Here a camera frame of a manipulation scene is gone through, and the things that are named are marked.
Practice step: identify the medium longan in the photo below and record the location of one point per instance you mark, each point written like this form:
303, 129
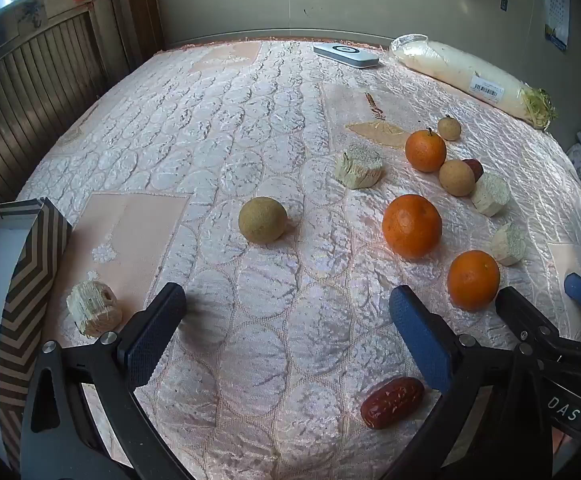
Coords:
456, 178

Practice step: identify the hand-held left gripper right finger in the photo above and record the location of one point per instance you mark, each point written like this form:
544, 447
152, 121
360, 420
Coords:
420, 335

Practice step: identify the white flat charger device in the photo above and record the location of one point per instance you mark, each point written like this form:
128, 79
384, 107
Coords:
345, 55

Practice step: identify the corn cob piece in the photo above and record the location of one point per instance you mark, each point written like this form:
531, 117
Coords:
509, 245
359, 166
491, 196
94, 308

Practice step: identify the pink quilted bedspread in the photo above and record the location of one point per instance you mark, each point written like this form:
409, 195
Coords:
270, 125

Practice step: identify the large longan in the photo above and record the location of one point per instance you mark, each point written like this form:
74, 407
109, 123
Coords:
263, 220

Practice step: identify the striped cardboard box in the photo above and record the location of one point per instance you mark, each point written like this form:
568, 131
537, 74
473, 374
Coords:
35, 270

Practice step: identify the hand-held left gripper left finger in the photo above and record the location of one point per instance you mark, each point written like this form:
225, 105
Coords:
153, 335

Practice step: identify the large orange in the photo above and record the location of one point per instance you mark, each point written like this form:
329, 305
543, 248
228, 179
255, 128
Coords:
412, 226

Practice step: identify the large red date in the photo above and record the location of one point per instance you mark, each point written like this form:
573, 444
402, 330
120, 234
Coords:
393, 402

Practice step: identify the small red date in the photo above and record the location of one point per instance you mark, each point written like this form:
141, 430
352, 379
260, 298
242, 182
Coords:
475, 166

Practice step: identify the small orange with stem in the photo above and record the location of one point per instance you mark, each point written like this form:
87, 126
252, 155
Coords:
425, 151

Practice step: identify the plastic-wrapped white radish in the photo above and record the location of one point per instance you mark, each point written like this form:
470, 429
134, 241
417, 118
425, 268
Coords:
450, 62

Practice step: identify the small longan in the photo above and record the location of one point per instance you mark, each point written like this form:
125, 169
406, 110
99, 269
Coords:
449, 128

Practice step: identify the wall calendar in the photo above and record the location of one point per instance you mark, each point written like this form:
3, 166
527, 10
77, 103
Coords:
556, 5

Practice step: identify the medium orange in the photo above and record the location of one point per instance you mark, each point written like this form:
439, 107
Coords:
473, 280

